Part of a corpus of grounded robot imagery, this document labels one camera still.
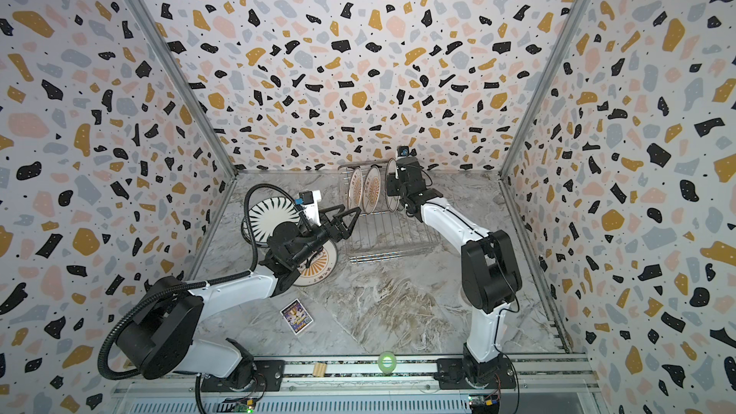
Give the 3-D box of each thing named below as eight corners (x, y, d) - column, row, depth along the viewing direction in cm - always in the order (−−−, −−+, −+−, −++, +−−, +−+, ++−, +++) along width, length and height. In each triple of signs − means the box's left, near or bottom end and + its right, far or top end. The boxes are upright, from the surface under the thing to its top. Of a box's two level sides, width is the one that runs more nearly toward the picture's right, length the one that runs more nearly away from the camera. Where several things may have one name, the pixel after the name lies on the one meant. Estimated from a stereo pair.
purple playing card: (295, 335, 82) (294, 333, 81) (281, 313, 86) (279, 311, 84) (313, 321, 85) (312, 318, 83) (299, 300, 89) (297, 297, 87)
